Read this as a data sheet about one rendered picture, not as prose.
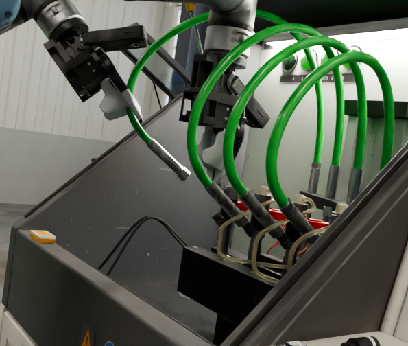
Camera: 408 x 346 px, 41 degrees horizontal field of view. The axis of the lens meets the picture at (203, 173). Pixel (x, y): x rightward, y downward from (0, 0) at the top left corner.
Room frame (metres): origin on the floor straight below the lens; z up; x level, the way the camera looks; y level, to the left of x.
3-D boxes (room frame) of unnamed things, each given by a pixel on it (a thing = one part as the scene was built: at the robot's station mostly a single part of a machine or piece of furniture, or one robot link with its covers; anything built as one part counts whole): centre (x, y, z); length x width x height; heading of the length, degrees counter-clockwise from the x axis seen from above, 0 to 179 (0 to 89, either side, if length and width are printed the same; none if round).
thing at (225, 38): (0.90, -0.01, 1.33); 0.08 x 0.08 x 0.05
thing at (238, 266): (0.83, -0.12, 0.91); 0.34 x 0.10 x 0.15; 36
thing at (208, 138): (0.91, 0.00, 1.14); 0.06 x 0.03 x 0.09; 126
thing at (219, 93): (0.89, 0.00, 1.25); 0.09 x 0.08 x 0.12; 126
